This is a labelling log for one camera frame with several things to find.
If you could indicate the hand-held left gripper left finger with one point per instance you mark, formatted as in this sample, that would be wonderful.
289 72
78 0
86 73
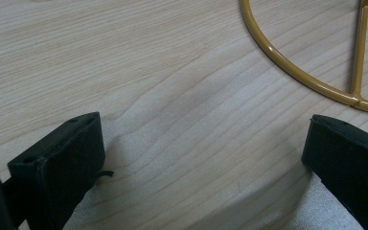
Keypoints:
57 169

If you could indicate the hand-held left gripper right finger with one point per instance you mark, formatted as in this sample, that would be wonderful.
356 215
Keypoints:
348 159

